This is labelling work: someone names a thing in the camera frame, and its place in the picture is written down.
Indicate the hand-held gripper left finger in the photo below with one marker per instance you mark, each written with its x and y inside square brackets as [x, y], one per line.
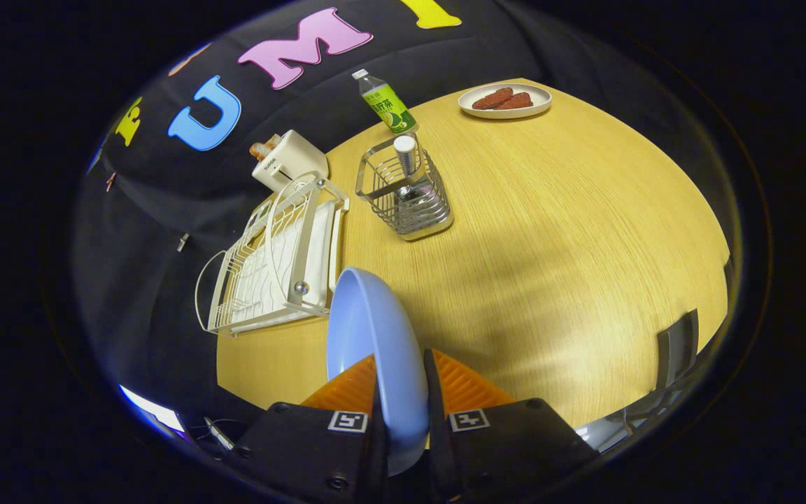
[379, 455]

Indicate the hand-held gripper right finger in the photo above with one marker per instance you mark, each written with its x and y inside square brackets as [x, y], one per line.
[438, 434]

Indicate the blue plate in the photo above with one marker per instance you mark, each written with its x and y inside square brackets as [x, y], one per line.
[375, 336]

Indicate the white oval plate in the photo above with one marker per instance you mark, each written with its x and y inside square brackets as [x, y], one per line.
[469, 112]

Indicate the bright white panel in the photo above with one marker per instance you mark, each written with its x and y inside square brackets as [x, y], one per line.
[151, 409]

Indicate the grey chair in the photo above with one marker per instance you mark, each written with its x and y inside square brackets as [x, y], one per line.
[676, 350]

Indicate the white divided food tray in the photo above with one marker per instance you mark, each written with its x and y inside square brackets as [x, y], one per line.
[258, 213]

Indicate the white clip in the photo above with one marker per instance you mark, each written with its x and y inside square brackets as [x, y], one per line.
[182, 242]

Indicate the white toaster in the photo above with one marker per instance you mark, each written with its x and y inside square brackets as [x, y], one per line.
[291, 161]

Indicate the black backdrop cloth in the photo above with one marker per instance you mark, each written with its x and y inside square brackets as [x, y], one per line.
[151, 231]

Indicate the toast slice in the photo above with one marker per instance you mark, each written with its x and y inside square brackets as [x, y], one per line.
[273, 140]
[259, 150]

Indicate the green label drink bottle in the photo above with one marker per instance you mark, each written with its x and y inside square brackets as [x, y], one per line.
[385, 105]

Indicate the red meat piece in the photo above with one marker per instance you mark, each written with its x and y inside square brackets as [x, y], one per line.
[518, 102]
[490, 99]

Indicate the pink clip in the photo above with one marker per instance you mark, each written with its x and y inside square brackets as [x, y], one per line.
[110, 182]

